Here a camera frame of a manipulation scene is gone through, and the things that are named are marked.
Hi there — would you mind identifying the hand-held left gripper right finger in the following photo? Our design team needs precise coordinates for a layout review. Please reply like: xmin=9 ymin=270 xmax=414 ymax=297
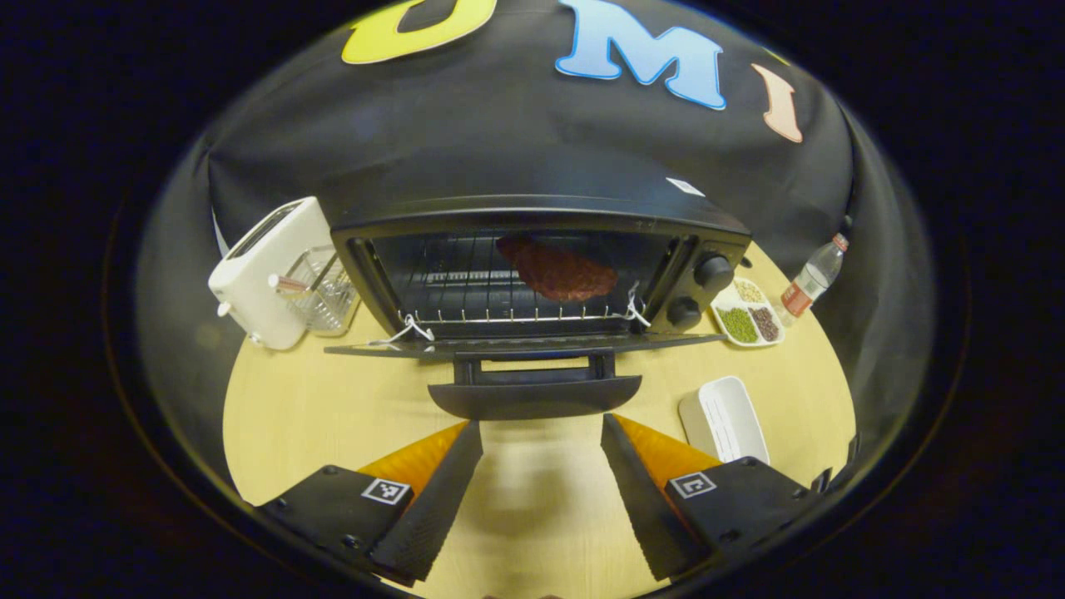
xmin=601 ymin=413 xmax=833 ymax=582

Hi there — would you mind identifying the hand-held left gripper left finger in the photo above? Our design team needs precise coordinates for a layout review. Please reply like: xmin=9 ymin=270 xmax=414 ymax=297
xmin=254 ymin=420 xmax=483 ymax=586

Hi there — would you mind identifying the brown steak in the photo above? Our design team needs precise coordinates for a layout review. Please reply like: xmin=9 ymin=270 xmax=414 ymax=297
xmin=497 ymin=235 xmax=618 ymax=303

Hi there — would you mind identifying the black electric oven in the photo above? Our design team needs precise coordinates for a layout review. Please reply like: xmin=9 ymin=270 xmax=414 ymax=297
xmin=324 ymin=154 xmax=752 ymax=421

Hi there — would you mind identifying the white rectangular dish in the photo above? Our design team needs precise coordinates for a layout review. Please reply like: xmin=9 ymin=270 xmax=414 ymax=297
xmin=678 ymin=376 xmax=770 ymax=465

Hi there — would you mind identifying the pile of green beans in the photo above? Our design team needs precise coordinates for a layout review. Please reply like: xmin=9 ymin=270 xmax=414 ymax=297
xmin=718 ymin=306 xmax=760 ymax=344

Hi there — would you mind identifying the white divided plate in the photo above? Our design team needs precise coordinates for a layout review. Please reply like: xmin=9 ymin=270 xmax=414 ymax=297
xmin=711 ymin=277 xmax=787 ymax=348

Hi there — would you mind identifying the clear plastic holder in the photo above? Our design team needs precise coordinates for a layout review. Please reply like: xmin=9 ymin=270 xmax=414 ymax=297
xmin=283 ymin=245 xmax=360 ymax=336

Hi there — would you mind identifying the white toaster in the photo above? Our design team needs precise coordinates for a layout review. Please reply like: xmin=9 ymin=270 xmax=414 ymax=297
xmin=208 ymin=197 xmax=334 ymax=350

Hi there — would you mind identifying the plastic bottle with red label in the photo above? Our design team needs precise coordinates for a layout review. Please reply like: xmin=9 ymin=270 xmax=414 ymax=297
xmin=780 ymin=233 xmax=850 ymax=319

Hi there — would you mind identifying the black backdrop cloth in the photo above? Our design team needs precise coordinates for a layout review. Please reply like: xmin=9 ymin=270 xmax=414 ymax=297
xmin=137 ymin=0 xmax=937 ymax=433

